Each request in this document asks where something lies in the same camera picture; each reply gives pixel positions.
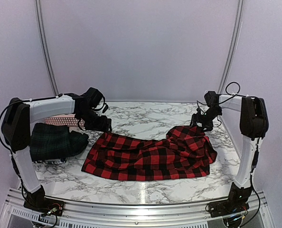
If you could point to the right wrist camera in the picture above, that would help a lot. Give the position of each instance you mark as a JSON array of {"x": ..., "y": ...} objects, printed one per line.
[{"x": 211, "y": 98}]

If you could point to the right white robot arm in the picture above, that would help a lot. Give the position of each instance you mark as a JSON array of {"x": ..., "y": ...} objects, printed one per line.
[{"x": 253, "y": 127}]

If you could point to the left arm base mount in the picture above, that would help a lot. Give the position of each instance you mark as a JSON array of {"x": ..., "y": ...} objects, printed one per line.
[{"x": 38, "y": 201}]

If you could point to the aluminium corner post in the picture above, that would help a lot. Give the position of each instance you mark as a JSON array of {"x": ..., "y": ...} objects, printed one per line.
[
  {"x": 233, "y": 45},
  {"x": 44, "y": 45}
]

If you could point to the left aluminium corner post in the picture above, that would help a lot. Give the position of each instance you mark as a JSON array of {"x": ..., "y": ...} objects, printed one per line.
[{"x": 44, "y": 45}]

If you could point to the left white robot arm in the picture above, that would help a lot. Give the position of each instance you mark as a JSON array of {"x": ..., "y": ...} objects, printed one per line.
[{"x": 29, "y": 140}]

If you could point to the pink plastic laundry basket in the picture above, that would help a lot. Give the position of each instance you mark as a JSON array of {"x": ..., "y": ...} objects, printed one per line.
[{"x": 65, "y": 119}]

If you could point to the dark green plaid garment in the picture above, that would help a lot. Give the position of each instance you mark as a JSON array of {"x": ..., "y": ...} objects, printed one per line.
[{"x": 55, "y": 142}]

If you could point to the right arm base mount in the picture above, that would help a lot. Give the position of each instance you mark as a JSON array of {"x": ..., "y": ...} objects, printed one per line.
[{"x": 237, "y": 201}]

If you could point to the right aluminium corner post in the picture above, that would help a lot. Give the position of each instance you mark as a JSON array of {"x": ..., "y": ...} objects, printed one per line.
[{"x": 233, "y": 45}]

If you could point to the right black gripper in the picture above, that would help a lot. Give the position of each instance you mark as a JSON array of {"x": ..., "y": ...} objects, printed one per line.
[{"x": 194, "y": 120}]

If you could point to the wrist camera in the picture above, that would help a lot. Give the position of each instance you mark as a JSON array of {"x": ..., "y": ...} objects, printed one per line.
[
  {"x": 211, "y": 98},
  {"x": 96, "y": 100}
]

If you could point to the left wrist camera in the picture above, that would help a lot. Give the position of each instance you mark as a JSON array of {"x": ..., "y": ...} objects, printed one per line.
[{"x": 96, "y": 100}]

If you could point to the folded striped garment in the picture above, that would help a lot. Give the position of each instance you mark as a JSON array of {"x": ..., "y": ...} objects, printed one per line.
[{"x": 52, "y": 161}]

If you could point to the red black plaid garment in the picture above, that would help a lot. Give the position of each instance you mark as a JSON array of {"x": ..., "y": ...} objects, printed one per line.
[{"x": 185, "y": 153}]

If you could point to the aluminium front frame rail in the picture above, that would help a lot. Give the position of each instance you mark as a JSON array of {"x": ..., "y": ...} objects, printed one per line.
[{"x": 79, "y": 214}]

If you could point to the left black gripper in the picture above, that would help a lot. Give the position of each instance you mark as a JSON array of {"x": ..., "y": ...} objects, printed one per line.
[{"x": 100, "y": 127}]

